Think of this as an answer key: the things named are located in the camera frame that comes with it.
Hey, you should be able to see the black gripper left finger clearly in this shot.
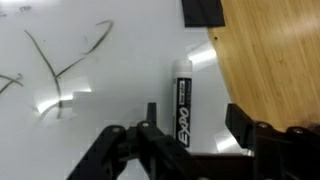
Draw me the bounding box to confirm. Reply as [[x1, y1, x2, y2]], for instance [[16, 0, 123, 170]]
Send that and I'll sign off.
[[66, 102, 201, 180]]

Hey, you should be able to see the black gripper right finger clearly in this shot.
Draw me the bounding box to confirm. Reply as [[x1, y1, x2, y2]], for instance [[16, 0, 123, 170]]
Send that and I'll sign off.
[[225, 103, 320, 180]]

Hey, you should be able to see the black dry-erase marker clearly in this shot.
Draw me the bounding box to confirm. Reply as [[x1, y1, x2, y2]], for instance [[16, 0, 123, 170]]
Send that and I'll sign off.
[[171, 58, 194, 150]]

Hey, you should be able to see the white paper sheet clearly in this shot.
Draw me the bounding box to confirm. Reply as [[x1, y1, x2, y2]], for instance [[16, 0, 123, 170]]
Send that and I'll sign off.
[[0, 0, 242, 180]]

